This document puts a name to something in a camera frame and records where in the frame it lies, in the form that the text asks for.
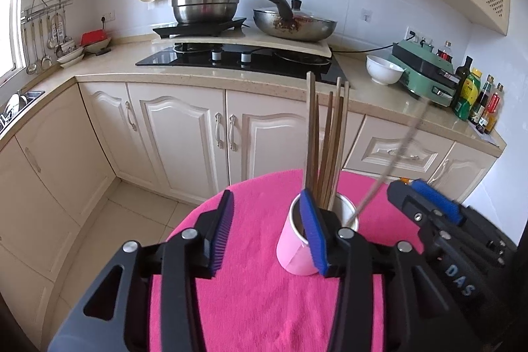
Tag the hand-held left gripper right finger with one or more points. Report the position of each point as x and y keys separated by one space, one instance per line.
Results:
x=315 y=236

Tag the metal wall utensil rack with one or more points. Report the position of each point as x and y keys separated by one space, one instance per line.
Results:
x=45 y=7

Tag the single wooden chopstick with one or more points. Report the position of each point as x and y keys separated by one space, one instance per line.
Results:
x=395 y=159

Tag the steel wok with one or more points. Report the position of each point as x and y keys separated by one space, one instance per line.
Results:
x=288 y=31

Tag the black induction cooker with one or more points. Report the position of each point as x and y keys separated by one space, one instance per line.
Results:
x=194 y=30

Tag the dark red-label soda bottle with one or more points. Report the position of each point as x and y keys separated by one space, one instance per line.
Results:
x=445 y=55

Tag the green electric grill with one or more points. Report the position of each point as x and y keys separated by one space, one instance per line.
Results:
x=416 y=82

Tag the glass wok lid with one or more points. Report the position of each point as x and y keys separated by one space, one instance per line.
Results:
x=317 y=19

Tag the green bottle yellow cap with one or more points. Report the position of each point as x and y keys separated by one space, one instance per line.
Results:
x=466 y=100

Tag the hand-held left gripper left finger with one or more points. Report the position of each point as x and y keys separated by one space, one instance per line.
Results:
x=220 y=236

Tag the red-label sauce bottle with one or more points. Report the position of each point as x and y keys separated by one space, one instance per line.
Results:
x=493 y=108

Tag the white wall switch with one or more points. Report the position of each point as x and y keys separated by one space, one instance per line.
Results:
x=366 y=14

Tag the row of hanging metal utensils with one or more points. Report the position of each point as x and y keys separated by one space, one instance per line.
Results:
x=41 y=47

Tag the black glass hob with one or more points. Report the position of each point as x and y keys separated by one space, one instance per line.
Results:
x=185 y=61

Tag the steel sink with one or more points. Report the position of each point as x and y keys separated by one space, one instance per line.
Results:
x=31 y=96

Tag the cream base cabinets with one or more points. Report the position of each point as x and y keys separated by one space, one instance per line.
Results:
x=173 y=137

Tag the dark green oil bottle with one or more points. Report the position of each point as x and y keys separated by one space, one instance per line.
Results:
x=464 y=73

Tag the beige kitchen countertop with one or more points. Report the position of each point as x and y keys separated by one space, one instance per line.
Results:
x=115 y=63

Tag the pink cup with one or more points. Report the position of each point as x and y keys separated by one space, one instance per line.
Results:
x=288 y=253

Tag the pink tablecloth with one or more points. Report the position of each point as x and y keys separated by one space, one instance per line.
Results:
x=255 y=294

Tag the white plate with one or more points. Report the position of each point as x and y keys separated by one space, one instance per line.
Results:
x=12 y=104

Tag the red lidded container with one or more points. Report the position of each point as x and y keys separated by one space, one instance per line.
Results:
x=93 y=36

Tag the bundle of wooden chopsticks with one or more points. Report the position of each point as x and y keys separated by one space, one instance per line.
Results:
x=312 y=129

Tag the white double wall socket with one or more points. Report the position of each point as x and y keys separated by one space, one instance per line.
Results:
x=410 y=32

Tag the dark soy sauce bottle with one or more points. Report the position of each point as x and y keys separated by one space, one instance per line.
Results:
x=480 y=104

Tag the stack of white bowls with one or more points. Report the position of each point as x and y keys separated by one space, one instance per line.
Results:
x=70 y=57

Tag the beige board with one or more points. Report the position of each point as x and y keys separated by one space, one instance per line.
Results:
x=288 y=47

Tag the window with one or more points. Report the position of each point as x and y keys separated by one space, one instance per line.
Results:
x=10 y=26

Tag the white bowl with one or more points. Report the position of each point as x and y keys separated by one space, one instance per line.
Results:
x=383 y=73

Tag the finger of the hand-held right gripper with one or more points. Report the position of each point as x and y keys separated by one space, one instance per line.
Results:
x=437 y=201
x=412 y=207

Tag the stainless steel pot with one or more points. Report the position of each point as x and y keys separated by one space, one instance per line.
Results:
x=206 y=1

